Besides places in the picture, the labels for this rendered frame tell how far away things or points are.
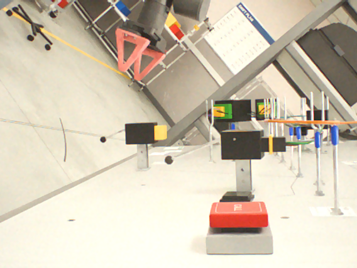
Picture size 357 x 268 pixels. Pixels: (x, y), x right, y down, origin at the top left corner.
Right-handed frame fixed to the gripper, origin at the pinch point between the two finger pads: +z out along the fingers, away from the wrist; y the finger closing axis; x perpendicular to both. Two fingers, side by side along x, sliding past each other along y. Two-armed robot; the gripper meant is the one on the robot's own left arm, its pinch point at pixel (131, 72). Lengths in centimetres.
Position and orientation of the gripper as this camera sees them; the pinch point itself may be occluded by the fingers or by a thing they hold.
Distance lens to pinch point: 96.3
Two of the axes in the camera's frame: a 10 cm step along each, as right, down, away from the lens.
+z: -3.7, 9.3, 0.2
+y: 2.3, 0.7, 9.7
